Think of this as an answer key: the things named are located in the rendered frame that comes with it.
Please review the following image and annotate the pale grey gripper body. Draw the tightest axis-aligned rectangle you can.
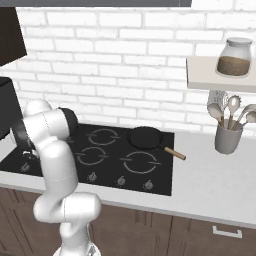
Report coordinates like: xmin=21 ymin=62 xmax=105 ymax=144
xmin=21 ymin=149 xmax=39 ymax=162

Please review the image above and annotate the black countertop appliance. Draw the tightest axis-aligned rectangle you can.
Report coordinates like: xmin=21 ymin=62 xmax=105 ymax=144
xmin=0 ymin=76 xmax=24 ymax=140

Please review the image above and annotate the brown wooden cupboard door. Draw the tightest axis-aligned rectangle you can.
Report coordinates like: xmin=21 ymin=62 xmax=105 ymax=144
xmin=0 ymin=186 xmax=68 ymax=256
xmin=87 ymin=203 xmax=174 ymax=256

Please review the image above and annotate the black hob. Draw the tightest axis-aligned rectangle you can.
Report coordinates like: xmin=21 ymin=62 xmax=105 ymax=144
xmin=0 ymin=122 xmax=176 ymax=197

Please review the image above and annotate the dark grey range hood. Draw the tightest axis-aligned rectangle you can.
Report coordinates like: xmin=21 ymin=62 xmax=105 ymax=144
xmin=0 ymin=0 xmax=193 ymax=8

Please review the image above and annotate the brown wooden drawer front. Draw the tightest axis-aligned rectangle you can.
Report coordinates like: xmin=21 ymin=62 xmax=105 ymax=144
xmin=170 ymin=215 xmax=256 ymax=256

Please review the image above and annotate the pale grey slotted spatula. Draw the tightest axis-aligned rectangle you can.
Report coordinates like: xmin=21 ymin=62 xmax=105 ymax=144
xmin=207 ymin=89 xmax=230 ymax=108

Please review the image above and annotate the grey utensil pot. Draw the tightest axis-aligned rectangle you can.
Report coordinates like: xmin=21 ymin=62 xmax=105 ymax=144
xmin=214 ymin=118 xmax=244 ymax=156

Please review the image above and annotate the glass jar with brown contents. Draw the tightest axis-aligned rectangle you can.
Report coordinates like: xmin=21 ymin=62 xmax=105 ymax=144
xmin=215 ymin=36 xmax=254 ymax=79

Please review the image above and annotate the small grey spoon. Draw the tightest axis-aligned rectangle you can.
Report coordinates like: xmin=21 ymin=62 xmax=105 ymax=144
xmin=241 ymin=111 xmax=256 ymax=128

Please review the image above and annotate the black frying pan wooden handle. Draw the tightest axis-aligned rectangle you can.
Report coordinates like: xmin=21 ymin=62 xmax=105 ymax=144
xmin=127 ymin=126 xmax=187 ymax=161

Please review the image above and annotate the dark wall cupboard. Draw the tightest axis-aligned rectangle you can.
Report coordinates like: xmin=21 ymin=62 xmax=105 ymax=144
xmin=0 ymin=6 xmax=28 ymax=67

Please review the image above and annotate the wooden-handled grey spoon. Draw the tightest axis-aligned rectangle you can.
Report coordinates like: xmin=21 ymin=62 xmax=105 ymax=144
xmin=207 ymin=102 xmax=226 ymax=129

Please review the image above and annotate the beige wall shelf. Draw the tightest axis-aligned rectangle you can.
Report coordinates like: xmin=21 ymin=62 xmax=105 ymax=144
xmin=185 ymin=55 xmax=256 ymax=94

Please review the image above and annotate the white drawer handle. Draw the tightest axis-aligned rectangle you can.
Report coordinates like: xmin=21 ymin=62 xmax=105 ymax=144
xmin=212 ymin=225 xmax=244 ymax=240

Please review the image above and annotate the wooden-handled grey ladle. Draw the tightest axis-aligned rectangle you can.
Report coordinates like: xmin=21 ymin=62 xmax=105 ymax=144
xmin=232 ymin=103 xmax=256 ymax=132

